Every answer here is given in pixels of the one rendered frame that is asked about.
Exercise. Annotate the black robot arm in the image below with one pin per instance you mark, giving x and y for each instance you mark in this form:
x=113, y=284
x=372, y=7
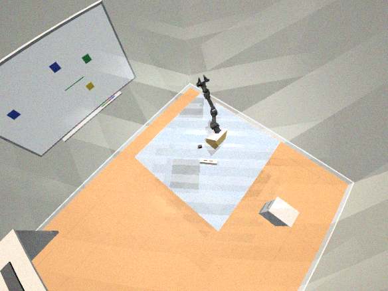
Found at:
x=214, y=125

